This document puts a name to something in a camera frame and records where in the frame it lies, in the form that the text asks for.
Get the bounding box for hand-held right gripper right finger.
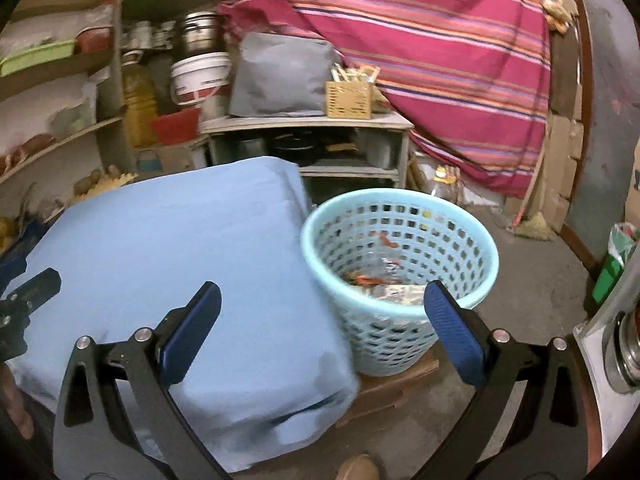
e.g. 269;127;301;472
415;280;596;480

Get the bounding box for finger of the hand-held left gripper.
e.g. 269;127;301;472
5;267;62;313

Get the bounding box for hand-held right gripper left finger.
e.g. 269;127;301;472
52;281;236;480

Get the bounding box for light blue plastic basket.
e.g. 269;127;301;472
301;187;501;378

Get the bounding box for person's left hand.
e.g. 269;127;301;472
0;362;36;441

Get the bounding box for orange foil snack wrapper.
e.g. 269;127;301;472
344;255;432;307

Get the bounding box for wooden board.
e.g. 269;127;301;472
335;347;441;428

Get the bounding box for large brown potato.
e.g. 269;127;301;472
72;167;103;193

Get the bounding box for straw broom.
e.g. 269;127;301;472
512;150;556;241

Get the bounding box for yellow egg carton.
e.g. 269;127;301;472
92;170;138;193

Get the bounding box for wooden shelf unit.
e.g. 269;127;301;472
0;0;126;221

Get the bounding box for white appliance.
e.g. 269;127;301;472
572;280;640;441

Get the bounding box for green bottle in plastic bag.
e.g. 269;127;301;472
592;222;640;306

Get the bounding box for cardboard box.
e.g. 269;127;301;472
135;142;208;173

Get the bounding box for small steel pot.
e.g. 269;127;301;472
367;132;396;166
232;135;271;161

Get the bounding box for cardboard panels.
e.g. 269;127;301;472
537;110;586;233

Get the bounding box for red plastic basket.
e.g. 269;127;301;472
149;107;202;146

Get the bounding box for yellow oil bottle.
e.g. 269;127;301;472
121;55;161;150

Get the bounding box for black pan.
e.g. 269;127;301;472
274;132;318;153

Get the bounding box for green plastic tray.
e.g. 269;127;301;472
0;40;76;77

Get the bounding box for low wooden stand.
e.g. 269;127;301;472
200;110;416;191

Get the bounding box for yellow woven box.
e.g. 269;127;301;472
325;62;381;121

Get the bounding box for white plastic bucket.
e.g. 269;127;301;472
170;51;233;106

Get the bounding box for grey cloth cover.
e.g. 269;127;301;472
229;31;337;118

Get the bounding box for pink striped cloth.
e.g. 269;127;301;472
215;0;553;198

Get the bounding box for steel cooking pot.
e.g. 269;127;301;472
179;11;226;58

